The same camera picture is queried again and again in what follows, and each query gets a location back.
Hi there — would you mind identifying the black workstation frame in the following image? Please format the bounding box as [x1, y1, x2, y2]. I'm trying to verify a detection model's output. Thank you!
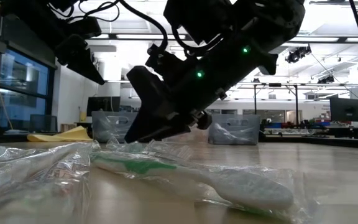
[234, 81, 301, 126]

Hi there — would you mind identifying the long ceiling light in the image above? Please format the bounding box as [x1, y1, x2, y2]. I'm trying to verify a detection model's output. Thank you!
[289, 36, 339, 44]
[115, 33, 187, 40]

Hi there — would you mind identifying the dark-framed window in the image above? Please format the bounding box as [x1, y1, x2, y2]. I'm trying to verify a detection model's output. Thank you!
[0, 45, 58, 131]

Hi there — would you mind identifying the dark grey plastic bin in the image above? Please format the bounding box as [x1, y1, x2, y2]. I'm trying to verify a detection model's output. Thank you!
[208, 113, 262, 146]
[91, 110, 140, 144]

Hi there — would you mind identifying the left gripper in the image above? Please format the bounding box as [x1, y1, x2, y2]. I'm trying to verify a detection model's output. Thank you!
[54, 18, 106, 85]

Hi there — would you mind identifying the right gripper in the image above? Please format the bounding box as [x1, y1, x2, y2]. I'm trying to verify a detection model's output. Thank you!
[124, 34, 279, 143]

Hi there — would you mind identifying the blue toothbrush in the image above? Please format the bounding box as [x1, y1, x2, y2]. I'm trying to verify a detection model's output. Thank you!
[211, 122, 241, 144]

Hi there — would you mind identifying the yellow cloth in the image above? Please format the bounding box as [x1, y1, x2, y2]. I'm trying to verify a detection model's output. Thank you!
[26, 125, 93, 143]

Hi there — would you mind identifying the black ceiling camera rig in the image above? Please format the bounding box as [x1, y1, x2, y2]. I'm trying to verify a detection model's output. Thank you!
[284, 45, 313, 65]

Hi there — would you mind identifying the black monitor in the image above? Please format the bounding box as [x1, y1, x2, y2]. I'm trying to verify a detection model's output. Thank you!
[86, 96, 121, 118]
[329, 96, 358, 123]

